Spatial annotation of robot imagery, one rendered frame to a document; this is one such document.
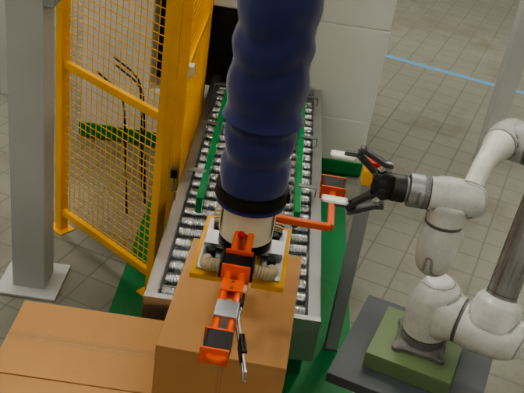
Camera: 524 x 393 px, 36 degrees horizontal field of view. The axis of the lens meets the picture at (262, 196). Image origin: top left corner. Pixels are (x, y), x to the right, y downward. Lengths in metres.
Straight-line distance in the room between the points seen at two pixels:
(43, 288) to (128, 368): 1.30
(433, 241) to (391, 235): 2.81
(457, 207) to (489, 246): 3.04
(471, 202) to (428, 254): 0.19
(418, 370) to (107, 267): 2.09
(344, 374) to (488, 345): 0.48
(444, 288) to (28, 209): 2.06
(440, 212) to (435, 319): 0.67
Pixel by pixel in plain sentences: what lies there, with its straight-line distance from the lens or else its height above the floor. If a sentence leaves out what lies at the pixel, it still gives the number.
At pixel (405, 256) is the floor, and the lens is 4.85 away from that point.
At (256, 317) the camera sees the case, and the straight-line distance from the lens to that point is 2.65.
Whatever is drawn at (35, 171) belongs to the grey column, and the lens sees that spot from 3.86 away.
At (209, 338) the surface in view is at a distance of 2.06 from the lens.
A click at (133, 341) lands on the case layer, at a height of 0.54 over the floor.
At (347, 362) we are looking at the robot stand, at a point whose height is 0.75.
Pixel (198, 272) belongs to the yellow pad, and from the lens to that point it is 2.50.
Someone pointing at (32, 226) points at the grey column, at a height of 0.38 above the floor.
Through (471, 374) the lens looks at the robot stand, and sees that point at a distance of 2.97.
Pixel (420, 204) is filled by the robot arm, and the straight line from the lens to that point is 2.16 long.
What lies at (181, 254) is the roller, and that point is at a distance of 3.58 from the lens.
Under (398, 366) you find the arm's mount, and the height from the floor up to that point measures 0.81.
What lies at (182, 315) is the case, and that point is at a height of 0.94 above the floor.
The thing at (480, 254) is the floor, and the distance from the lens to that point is 5.08.
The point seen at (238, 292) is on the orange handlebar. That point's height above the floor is 1.25.
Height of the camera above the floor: 2.61
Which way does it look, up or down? 30 degrees down
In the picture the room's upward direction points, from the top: 9 degrees clockwise
